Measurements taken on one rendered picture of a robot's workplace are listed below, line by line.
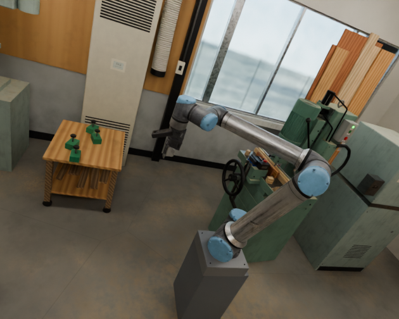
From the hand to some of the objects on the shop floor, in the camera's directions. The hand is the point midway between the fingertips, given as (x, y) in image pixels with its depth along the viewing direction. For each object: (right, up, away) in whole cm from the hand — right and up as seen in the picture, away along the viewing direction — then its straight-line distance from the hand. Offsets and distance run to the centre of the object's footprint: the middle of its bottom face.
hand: (163, 156), depth 152 cm
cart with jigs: (-92, -30, +111) cm, 147 cm away
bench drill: (-175, +3, +112) cm, 208 cm away
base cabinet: (+61, -86, +119) cm, 158 cm away
